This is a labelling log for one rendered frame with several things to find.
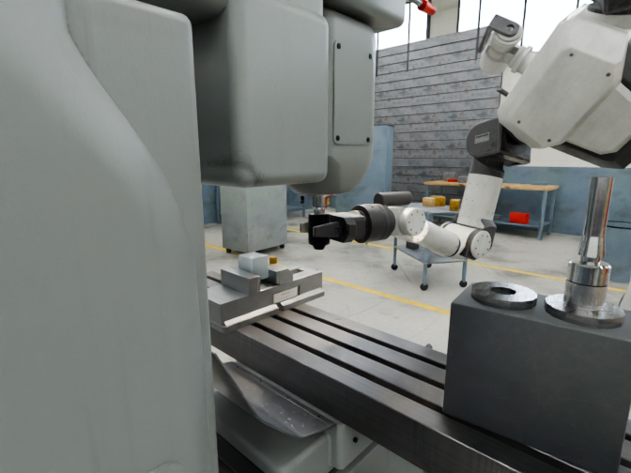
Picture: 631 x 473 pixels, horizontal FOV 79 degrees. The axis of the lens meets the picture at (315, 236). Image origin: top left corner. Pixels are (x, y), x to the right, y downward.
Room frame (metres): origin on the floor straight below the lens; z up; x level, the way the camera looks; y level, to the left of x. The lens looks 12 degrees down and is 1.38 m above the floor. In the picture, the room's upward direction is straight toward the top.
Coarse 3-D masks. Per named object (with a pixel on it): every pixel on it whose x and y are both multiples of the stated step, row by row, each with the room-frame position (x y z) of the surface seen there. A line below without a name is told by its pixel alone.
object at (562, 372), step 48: (480, 288) 0.56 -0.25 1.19; (528, 288) 0.56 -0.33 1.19; (480, 336) 0.51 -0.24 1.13; (528, 336) 0.47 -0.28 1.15; (576, 336) 0.44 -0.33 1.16; (624, 336) 0.43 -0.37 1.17; (480, 384) 0.51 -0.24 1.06; (528, 384) 0.47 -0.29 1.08; (576, 384) 0.44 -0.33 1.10; (624, 384) 0.41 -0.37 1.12; (528, 432) 0.47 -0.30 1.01; (576, 432) 0.44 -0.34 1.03; (624, 432) 0.41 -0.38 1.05
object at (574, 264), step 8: (568, 264) 0.50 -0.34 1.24; (576, 264) 0.49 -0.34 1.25; (584, 264) 0.48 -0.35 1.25; (592, 264) 0.48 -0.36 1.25; (600, 264) 0.48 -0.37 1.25; (608, 264) 0.48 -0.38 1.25; (584, 272) 0.47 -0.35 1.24; (592, 272) 0.47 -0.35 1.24; (600, 272) 0.47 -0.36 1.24; (608, 272) 0.47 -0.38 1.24
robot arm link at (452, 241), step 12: (444, 228) 1.01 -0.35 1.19; (456, 228) 1.05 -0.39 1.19; (468, 228) 1.03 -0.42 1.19; (432, 240) 0.96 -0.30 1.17; (444, 240) 0.98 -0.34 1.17; (456, 240) 1.00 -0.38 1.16; (468, 240) 1.00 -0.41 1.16; (444, 252) 0.99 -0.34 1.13; (456, 252) 1.01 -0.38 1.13; (468, 252) 0.99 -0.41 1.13
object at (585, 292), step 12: (576, 276) 0.48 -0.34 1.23; (588, 276) 0.47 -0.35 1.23; (600, 276) 0.47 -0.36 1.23; (564, 288) 0.50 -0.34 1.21; (576, 288) 0.48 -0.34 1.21; (588, 288) 0.47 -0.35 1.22; (600, 288) 0.47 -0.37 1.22; (564, 300) 0.50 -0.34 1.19; (576, 300) 0.48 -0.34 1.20; (588, 300) 0.47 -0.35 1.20; (600, 300) 0.47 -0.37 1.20
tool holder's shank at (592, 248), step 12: (600, 180) 0.48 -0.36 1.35; (612, 180) 0.48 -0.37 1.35; (600, 192) 0.48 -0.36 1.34; (588, 204) 0.49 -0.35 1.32; (600, 204) 0.48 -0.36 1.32; (588, 216) 0.49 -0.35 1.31; (600, 216) 0.48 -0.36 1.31; (588, 228) 0.49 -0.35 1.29; (600, 228) 0.48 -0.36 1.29; (588, 240) 0.48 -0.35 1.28; (600, 240) 0.48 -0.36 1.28; (588, 252) 0.48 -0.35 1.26; (600, 252) 0.48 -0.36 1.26
